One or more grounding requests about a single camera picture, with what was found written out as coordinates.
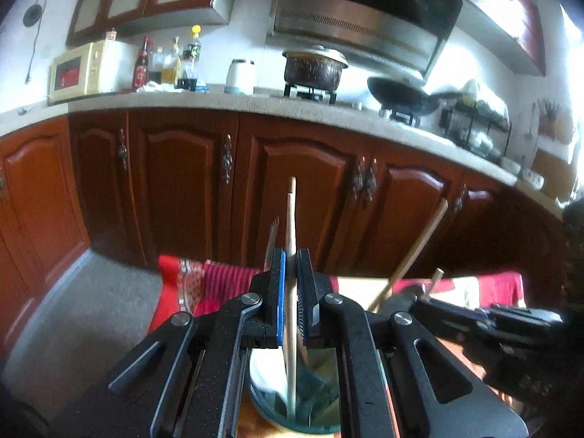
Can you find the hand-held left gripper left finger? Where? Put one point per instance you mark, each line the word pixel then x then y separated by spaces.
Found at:
pixel 282 301

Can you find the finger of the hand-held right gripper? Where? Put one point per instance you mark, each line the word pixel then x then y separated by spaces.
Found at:
pixel 438 317

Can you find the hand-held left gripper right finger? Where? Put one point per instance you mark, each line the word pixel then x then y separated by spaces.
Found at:
pixel 304 310

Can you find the light wooden chopstick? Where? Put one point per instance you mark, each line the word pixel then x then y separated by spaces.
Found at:
pixel 413 251
pixel 434 283
pixel 290 374
pixel 293 210

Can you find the metal fork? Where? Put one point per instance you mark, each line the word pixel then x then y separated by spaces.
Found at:
pixel 273 237

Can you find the clear glass cup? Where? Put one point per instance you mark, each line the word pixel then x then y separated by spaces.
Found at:
pixel 319 401

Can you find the checked fleece blanket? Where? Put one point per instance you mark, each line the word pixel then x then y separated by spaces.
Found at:
pixel 219 283

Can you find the brown wooden base cabinet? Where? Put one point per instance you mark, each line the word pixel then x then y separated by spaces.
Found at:
pixel 182 191

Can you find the pale stone countertop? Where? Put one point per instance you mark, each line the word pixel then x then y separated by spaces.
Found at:
pixel 273 105

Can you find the black dish rack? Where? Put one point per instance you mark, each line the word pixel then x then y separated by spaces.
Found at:
pixel 474 123

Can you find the black gas stove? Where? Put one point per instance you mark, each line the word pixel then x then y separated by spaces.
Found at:
pixel 310 93

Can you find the black wok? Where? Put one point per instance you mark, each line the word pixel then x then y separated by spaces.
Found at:
pixel 404 98

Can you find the round wooden cutting board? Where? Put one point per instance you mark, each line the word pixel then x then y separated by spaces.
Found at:
pixel 565 127

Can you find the white electric kettle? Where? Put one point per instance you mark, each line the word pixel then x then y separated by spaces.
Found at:
pixel 239 77

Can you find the dark cooking pot with lid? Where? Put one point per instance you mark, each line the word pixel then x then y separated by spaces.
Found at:
pixel 315 68

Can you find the white cloth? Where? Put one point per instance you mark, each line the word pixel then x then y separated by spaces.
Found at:
pixel 154 85

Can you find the yellow cap soy bottle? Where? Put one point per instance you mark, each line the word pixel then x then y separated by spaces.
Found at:
pixel 190 61

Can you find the yellow cooking oil bottle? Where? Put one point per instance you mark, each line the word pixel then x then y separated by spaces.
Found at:
pixel 171 66

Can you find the dark sauce bottle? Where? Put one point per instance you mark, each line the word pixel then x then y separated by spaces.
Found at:
pixel 157 68

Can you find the red label glass bottle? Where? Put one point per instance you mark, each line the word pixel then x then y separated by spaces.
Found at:
pixel 141 66

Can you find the steel range hood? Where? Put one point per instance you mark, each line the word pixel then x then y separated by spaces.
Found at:
pixel 365 13

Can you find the cream microwave oven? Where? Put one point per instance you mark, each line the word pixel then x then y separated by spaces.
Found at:
pixel 86 73

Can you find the small jar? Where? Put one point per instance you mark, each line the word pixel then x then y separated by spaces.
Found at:
pixel 111 34

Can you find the red wooden wall cabinet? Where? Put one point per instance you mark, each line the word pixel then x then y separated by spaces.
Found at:
pixel 502 13

